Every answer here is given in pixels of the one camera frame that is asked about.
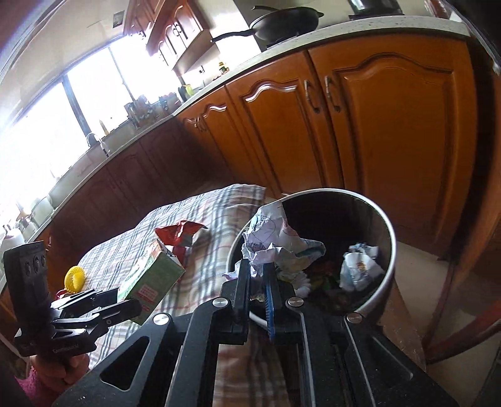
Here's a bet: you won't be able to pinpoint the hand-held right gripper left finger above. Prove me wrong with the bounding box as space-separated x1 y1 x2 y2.
53 258 251 407

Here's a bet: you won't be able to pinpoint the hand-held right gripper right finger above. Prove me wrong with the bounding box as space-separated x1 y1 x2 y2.
263 262 458 407

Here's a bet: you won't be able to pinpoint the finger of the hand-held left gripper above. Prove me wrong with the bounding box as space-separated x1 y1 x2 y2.
52 299 142 338
50 287 120 311

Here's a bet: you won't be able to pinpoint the paper carton box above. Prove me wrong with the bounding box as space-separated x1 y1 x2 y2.
117 240 186 325

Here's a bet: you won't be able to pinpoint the paper ball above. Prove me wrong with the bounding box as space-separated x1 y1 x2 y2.
223 201 327 280

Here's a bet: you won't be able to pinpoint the green snack packet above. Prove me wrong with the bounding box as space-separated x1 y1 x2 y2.
309 262 346 302

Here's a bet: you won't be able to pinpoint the white food wrapper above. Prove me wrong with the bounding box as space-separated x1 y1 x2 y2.
340 243 385 292

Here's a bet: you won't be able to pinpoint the white round trash bin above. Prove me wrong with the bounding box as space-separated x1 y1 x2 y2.
226 188 397 327

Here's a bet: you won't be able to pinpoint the person's left hand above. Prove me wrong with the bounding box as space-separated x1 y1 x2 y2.
29 344 91 394

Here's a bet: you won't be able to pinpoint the yellow foam fruit net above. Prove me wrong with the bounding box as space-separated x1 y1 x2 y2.
64 266 86 293

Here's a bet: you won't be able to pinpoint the red snack packet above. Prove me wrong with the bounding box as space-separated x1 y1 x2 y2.
155 220 207 261

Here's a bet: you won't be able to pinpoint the plaid tablecloth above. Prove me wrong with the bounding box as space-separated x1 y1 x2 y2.
76 184 298 407

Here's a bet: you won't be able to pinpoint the sink faucet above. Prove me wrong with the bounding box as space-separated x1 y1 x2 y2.
86 132 111 157

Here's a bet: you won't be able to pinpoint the kitchen window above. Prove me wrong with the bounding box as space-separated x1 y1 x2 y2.
0 39 184 222

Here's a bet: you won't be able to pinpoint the wooden chair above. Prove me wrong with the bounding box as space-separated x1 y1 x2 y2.
425 250 501 364

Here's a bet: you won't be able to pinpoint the dish rack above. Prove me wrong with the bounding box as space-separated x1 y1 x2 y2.
125 93 184 130

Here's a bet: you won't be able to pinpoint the wooden lower cabinets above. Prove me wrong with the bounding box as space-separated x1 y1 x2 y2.
0 33 482 353

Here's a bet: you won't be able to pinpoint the wooden cabinets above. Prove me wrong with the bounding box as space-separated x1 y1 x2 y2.
123 0 215 77
0 33 482 353

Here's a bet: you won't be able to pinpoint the wooden upper cabinets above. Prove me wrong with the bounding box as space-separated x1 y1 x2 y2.
123 0 215 77

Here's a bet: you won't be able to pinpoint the black wok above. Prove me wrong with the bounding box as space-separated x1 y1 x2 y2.
211 6 325 44

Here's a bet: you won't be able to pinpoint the steel cooking pot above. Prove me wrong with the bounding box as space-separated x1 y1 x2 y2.
348 0 405 17

